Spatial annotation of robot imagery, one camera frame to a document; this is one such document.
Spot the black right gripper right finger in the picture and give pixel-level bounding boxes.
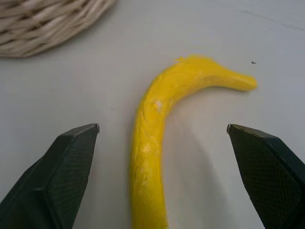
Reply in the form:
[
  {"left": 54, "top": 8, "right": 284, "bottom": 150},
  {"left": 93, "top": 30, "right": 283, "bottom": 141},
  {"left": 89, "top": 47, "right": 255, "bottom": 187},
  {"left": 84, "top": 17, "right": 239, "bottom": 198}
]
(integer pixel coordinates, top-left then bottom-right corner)
[{"left": 226, "top": 123, "right": 305, "bottom": 229}]

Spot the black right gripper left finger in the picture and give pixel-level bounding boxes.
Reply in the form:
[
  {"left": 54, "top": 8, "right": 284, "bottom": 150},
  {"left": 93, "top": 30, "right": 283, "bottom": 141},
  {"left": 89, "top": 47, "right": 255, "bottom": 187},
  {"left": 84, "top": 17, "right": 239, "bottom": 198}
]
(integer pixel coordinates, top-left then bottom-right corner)
[{"left": 0, "top": 123, "right": 100, "bottom": 229}]

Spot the wicker basket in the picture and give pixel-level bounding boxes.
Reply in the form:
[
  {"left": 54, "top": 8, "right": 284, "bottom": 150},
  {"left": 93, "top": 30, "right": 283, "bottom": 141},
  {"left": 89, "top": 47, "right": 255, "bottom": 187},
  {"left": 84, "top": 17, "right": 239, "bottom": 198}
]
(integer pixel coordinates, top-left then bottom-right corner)
[{"left": 0, "top": 0, "right": 117, "bottom": 58}]

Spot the yellow banana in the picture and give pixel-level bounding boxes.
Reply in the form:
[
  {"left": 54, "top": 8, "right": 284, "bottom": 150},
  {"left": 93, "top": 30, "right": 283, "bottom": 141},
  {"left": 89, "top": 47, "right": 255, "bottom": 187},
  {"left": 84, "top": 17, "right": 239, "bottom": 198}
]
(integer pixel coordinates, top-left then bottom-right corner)
[{"left": 129, "top": 54, "right": 258, "bottom": 229}]

